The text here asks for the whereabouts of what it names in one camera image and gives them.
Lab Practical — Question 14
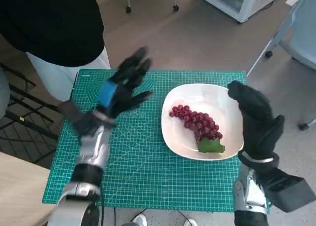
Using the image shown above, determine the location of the black left robot hand blue tape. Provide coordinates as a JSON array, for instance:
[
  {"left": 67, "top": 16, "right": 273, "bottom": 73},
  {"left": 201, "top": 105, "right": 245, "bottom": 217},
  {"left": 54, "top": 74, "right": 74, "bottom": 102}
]
[{"left": 95, "top": 47, "right": 154, "bottom": 119}]

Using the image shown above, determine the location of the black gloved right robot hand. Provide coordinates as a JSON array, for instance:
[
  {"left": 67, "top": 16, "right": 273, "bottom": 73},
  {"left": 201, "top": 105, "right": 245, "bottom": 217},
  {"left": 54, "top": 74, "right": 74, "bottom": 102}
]
[{"left": 227, "top": 80, "right": 285, "bottom": 160}]

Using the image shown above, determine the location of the red toy grapes green leaf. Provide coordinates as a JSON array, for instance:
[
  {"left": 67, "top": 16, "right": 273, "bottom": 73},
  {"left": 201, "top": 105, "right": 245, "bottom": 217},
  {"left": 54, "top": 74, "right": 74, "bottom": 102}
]
[{"left": 169, "top": 105, "right": 226, "bottom": 154}]

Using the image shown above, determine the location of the white square plate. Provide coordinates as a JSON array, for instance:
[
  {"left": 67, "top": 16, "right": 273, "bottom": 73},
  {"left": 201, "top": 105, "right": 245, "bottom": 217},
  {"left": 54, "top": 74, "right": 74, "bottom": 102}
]
[{"left": 161, "top": 84, "right": 245, "bottom": 161}]

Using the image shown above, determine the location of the green cutting mat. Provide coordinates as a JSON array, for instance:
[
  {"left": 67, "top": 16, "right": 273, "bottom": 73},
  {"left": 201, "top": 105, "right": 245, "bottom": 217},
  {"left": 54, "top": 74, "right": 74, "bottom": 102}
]
[{"left": 41, "top": 68, "right": 247, "bottom": 212}]

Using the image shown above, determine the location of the rolling chair base with casters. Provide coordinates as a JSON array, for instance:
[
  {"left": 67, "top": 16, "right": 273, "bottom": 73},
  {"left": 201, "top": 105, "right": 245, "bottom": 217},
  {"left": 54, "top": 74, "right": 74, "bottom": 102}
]
[{"left": 125, "top": 0, "right": 180, "bottom": 14}]

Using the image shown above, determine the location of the light blue mesh chair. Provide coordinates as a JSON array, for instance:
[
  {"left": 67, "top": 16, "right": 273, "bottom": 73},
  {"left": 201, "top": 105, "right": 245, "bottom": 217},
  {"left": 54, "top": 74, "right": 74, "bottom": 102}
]
[{"left": 246, "top": 0, "right": 316, "bottom": 132}]

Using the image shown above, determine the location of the person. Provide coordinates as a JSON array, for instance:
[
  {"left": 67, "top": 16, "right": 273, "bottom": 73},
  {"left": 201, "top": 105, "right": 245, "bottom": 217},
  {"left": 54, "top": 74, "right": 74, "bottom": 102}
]
[{"left": 0, "top": 0, "right": 112, "bottom": 102}]

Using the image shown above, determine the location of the white mesh cabinet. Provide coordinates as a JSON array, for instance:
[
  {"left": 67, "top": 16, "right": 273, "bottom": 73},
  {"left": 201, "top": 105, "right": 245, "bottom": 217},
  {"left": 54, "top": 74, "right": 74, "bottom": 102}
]
[{"left": 194, "top": 0, "right": 291, "bottom": 24}]

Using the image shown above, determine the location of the light wooden desk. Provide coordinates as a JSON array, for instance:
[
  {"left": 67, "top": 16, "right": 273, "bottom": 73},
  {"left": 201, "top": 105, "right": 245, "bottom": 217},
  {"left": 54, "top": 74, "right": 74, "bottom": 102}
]
[{"left": 0, "top": 151, "right": 60, "bottom": 226}]

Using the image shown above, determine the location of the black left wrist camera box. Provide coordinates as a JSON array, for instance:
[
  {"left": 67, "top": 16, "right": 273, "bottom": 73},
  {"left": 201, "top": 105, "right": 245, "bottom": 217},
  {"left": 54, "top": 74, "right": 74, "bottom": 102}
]
[{"left": 58, "top": 100, "right": 99, "bottom": 138}]

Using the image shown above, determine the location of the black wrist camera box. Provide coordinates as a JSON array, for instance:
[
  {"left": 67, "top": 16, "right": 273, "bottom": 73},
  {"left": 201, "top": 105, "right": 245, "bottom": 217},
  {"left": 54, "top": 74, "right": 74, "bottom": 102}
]
[
  {"left": 58, "top": 100, "right": 99, "bottom": 138},
  {"left": 256, "top": 166, "right": 313, "bottom": 213}
]

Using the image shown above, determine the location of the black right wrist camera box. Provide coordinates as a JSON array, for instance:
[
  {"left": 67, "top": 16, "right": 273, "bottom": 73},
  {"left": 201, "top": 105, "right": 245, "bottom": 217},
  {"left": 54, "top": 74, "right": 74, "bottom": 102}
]
[{"left": 256, "top": 166, "right": 313, "bottom": 213}]

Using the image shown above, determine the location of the black wire rack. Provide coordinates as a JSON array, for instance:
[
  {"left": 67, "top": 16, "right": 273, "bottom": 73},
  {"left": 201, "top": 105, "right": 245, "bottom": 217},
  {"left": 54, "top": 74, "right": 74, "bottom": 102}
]
[{"left": 0, "top": 63, "right": 65, "bottom": 162}]

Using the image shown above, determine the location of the black floor cable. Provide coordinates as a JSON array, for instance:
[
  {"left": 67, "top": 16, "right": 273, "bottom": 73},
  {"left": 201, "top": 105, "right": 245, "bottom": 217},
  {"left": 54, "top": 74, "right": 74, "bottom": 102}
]
[{"left": 100, "top": 203, "right": 191, "bottom": 226}]

